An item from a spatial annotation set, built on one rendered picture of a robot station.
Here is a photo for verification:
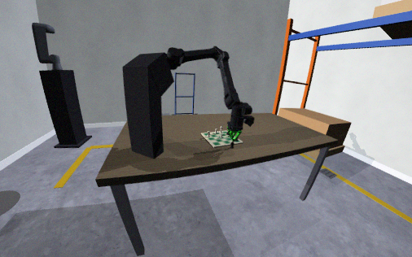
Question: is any green and white chessboard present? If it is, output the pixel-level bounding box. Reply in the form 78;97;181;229
201;130;243;148

